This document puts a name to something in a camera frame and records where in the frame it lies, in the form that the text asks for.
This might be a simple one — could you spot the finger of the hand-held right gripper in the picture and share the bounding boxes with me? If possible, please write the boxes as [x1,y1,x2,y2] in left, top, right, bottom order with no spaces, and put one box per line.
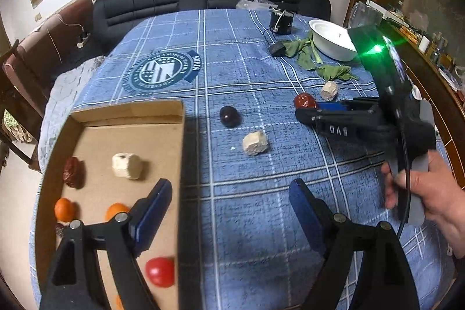
[318,97,380,113]
[294,107,325,128]

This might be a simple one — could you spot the wooden chair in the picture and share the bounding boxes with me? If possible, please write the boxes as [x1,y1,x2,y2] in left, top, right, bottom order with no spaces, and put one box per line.
[0,40,42,173]

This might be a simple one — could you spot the black round speaker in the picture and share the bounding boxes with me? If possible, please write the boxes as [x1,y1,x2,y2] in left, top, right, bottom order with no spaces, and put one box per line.
[269,8,294,36]

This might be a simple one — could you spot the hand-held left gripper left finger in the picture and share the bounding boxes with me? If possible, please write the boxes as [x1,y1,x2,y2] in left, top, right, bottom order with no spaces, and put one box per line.
[39,178,173,310]

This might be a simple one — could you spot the brown armchair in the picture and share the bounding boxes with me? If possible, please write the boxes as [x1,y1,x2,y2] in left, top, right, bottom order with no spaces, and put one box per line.
[3,0,96,109]

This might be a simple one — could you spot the dark purple plum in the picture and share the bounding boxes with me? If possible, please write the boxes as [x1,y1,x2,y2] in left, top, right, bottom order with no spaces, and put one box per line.
[220,106,241,126]

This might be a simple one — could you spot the white lace cloth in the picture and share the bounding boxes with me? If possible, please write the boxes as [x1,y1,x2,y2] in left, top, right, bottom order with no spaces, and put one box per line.
[37,55,110,171]

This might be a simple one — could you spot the red cherry tomato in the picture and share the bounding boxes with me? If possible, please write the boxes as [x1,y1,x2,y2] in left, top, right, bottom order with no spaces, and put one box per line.
[145,257,176,288]

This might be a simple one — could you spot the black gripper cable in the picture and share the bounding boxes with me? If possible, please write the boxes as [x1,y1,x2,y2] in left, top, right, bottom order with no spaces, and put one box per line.
[396,128,414,243]

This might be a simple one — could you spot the crumpled clear plastic bag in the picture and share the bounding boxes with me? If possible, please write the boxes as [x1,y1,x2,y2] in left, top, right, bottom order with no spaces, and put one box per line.
[236,0,288,12]

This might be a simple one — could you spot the wooden sideboard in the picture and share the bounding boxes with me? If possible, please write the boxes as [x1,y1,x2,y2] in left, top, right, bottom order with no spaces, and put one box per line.
[343,0,465,189]

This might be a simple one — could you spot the white bowl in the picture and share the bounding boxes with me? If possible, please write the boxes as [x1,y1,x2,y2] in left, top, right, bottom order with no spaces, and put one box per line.
[309,19,358,62]

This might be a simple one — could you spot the green leafy vegetable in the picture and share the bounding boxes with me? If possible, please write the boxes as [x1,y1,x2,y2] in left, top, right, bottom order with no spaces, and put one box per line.
[282,32,360,83]

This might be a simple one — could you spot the person's right hand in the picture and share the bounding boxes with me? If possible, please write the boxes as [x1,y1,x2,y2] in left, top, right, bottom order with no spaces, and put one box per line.
[381,149,465,258]

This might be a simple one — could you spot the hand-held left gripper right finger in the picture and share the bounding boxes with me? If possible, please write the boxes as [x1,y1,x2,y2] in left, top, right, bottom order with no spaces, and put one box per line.
[288,178,422,310]

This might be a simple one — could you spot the beige yam chunk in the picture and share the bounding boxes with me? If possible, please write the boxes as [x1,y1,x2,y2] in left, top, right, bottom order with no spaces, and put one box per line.
[242,130,270,157]
[111,152,142,180]
[321,80,339,102]

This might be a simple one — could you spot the cardboard box tray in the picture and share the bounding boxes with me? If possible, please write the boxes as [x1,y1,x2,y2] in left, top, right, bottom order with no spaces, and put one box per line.
[36,100,187,310]

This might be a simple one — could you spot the blue plaid tablecloth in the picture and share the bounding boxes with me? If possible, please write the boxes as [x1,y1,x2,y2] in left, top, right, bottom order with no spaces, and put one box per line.
[31,7,459,310]

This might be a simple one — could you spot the small orange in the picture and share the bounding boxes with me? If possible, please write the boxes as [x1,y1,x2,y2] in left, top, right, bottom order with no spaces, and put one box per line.
[105,203,130,222]
[54,197,78,223]

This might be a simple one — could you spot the clear plastic jug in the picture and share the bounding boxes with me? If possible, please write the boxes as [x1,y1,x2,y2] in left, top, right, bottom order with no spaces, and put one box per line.
[348,1,384,29]

